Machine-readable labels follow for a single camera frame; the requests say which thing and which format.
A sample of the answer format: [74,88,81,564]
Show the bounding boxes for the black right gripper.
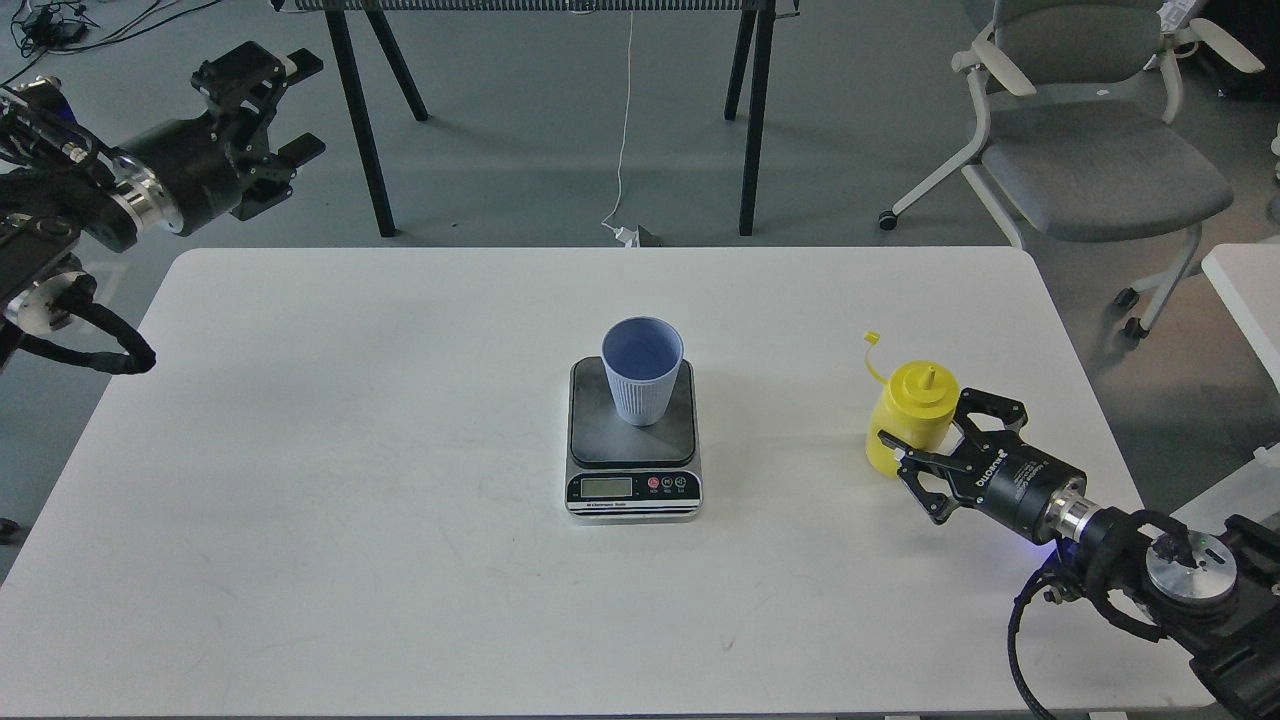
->
[876,387,1091,546]

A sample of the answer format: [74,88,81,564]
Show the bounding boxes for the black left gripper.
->
[110,42,326,236]

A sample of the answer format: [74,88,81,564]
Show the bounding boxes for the yellow squeeze bottle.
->
[864,354,960,477]

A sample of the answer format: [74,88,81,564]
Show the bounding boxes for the blue plastic cup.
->
[602,316,685,427]

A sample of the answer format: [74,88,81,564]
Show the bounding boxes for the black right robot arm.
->
[870,388,1279,719]

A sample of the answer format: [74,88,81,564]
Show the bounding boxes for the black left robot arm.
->
[1,42,325,375]

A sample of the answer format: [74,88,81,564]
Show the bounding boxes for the digital kitchen scale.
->
[563,356,705,524]

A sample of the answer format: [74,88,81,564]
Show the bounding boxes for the grey office chair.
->
[878,1,1265,340]

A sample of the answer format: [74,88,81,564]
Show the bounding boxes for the black legged background table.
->
[270,0,801,240]

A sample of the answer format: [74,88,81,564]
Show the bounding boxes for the black floor cables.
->
[0,0,227,94]

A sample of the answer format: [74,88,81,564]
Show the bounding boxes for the white power cable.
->
[602,10,663,249]

